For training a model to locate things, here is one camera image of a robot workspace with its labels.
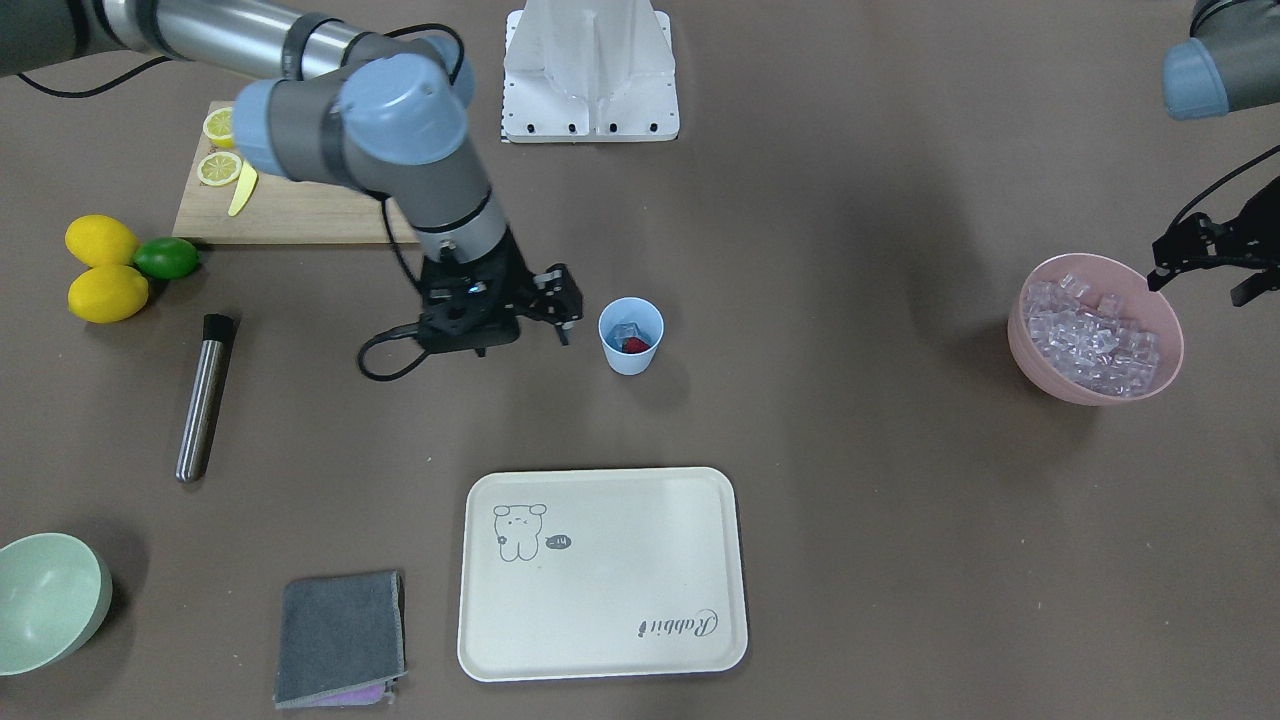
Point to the yellow lemon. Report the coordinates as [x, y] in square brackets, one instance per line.
[108, 294]
[99, 240]

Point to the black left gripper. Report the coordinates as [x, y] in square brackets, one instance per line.
[1254, 226]

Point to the lemon half slice lower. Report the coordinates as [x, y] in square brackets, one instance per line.
[218, 169]

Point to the yellow lemon upper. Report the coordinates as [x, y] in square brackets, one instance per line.
[99, 240]

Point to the grey folded cloth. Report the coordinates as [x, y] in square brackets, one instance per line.
[341, 641]

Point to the clear ice cubes pile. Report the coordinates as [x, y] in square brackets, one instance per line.
[1092, 344]

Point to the steel muddler black tip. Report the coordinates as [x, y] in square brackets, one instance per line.
[205, 398]

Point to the lemon half slice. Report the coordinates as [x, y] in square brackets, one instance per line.
[218, 128]
[218, 169]

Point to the lemon half slice upper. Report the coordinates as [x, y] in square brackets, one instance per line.
[218, 128]

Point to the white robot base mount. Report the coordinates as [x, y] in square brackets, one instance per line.
[589, 72]

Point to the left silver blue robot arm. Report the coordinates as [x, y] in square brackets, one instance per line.
[1228, 62]

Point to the yellow plastic knife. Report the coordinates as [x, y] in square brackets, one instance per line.
[246, 183]

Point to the green lime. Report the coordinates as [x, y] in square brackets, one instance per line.
[166, 258]

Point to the light blue plastic cup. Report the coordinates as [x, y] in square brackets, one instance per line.
[630, 330]

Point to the yellow lemon lower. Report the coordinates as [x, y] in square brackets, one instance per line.
[108, 294]

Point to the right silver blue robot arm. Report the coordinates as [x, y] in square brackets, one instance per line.
[335, 104]

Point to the cream rabbit tray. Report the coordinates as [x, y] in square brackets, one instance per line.
[611, 572]

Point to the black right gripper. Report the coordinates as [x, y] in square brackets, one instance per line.
[522, 281]

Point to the mint green bowl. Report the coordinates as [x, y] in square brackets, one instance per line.
[55, 594]

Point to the red strawberry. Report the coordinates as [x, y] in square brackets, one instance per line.
[635, 345]

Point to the pink bowl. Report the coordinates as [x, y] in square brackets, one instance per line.
[1151, 309]

